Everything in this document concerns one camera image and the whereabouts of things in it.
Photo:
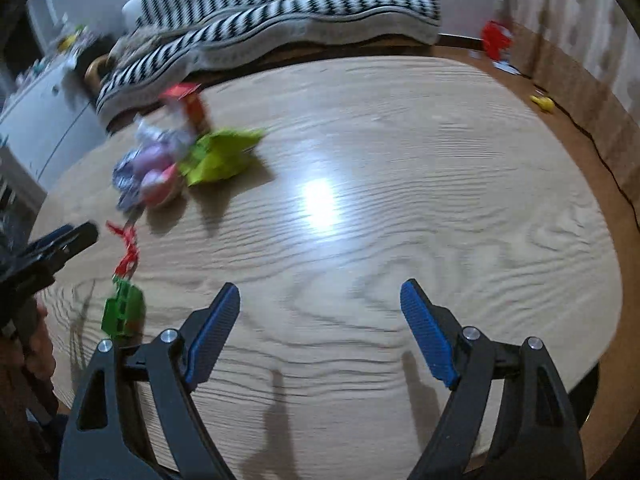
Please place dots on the white drawer cabinet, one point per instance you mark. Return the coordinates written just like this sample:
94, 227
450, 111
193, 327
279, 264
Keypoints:
45, 120

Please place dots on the red bag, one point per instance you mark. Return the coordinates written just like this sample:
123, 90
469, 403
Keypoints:
496, 39

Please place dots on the small yellow object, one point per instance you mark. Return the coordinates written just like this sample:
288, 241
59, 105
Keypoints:
542, 103

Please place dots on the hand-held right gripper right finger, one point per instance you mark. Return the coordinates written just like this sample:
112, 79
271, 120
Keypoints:
432, 340

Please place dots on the beige patterned curtain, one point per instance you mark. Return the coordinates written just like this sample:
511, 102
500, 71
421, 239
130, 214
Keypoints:
575, 25

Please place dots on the purple round toy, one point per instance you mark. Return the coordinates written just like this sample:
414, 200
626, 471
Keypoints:
152, 157

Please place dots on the brown crumpled clothes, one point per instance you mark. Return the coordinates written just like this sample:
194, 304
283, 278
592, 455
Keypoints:
135, 44

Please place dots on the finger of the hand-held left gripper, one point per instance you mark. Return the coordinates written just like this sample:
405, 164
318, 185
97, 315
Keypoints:
75, 247
50, 239

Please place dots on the red cardboard box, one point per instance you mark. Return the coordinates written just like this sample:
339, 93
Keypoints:
192, 107

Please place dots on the red plastic clip toy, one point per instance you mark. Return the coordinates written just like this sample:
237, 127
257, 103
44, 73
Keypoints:
129, 252

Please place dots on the white plastic bag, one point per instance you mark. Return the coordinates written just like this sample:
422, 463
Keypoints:
165, 127

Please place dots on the wooden frame sofa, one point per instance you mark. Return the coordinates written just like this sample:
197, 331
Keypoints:
95, 72

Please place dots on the green snack wrapper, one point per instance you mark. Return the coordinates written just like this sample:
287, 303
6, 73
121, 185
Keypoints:
220, 157

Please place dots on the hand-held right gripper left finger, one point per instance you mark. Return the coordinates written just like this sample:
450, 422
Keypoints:
210, 340

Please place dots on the red round toy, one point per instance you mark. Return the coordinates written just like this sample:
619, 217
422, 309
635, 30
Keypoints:
160, 187

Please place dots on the person's left hand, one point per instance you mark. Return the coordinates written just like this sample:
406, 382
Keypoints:
40, 350

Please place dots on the silver foil wrapper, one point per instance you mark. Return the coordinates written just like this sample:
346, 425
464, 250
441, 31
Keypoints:
127, 180

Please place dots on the blue paper sheet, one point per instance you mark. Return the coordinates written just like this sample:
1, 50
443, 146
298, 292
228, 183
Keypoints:
506, 67

